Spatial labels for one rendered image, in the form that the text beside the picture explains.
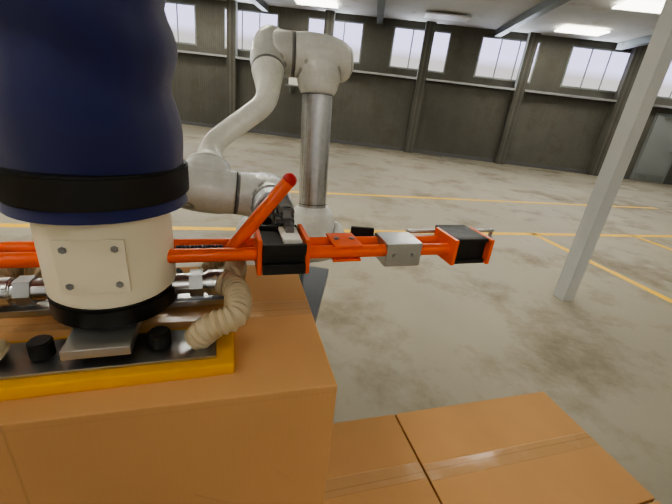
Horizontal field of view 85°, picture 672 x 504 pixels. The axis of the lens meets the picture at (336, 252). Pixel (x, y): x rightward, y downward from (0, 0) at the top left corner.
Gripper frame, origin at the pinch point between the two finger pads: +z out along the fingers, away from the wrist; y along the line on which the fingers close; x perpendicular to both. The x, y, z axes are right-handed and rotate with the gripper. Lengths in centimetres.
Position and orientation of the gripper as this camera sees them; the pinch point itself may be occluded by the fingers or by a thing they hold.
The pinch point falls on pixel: (289, 247)
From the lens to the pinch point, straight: 62.5
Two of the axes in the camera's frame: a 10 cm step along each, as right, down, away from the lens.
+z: 2.7, 4.0, -8.8
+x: -9.6, 0.1, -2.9
